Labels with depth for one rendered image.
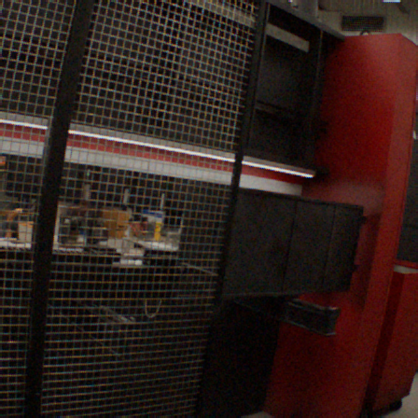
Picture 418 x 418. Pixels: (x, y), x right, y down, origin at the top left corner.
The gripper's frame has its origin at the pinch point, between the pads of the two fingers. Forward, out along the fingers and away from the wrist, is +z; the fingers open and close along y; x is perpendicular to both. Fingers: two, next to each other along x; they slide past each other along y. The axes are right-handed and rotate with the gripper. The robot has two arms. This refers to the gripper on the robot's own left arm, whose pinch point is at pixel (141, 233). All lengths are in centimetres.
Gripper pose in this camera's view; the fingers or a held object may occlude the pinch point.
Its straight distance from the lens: 305.3
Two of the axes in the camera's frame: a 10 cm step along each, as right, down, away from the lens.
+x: -7.9, 3.1, 5.3
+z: 2.3, 9.5, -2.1
